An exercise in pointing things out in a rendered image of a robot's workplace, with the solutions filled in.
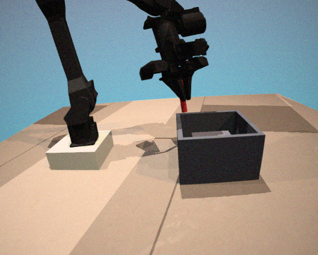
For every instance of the white square plate with hole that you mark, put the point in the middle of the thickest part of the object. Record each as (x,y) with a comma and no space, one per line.
(212,133)

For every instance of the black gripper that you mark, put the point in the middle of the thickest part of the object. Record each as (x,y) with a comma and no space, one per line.
(172,74)

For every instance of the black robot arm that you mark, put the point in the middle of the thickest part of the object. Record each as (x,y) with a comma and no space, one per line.
(172,20)

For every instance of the red peg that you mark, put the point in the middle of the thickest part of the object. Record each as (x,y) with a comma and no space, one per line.
(183,106)

